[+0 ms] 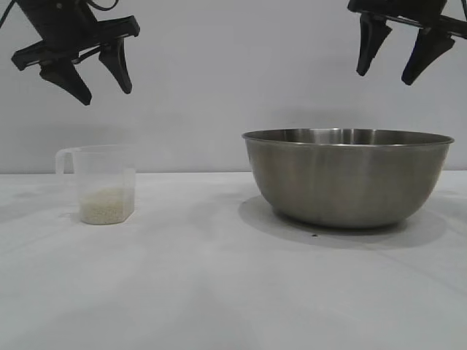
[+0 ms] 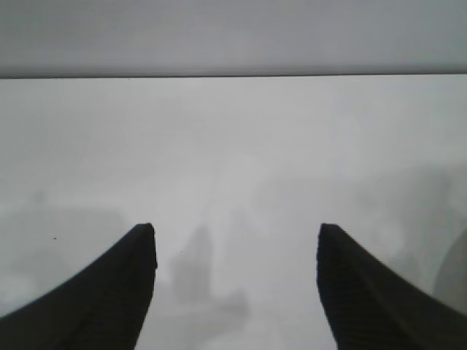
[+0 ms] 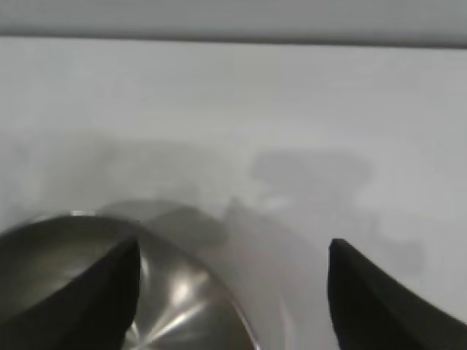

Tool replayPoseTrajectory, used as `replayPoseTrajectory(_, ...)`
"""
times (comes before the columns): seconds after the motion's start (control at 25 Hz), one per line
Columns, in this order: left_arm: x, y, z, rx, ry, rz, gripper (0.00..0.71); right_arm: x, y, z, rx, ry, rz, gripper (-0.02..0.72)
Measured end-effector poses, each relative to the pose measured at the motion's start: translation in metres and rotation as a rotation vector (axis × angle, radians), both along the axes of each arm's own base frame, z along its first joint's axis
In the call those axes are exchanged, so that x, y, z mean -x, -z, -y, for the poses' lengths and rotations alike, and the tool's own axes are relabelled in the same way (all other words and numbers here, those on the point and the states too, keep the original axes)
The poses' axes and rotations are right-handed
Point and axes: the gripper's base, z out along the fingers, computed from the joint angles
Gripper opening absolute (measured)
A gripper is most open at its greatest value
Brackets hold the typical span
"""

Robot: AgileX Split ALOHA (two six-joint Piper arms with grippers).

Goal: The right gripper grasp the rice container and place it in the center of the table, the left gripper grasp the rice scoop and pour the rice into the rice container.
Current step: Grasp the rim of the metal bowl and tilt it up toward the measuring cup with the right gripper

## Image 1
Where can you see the white uncooked rice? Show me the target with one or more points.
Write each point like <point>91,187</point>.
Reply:
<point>106,206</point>

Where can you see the stainless steel mixing bowl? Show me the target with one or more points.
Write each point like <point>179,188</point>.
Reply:
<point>346,178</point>

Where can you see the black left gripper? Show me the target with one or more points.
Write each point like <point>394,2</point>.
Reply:
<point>58,25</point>

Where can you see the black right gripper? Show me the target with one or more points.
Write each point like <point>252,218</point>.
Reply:
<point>419,12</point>

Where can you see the clear plastic measuring cup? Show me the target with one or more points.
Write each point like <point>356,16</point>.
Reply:
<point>102,167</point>

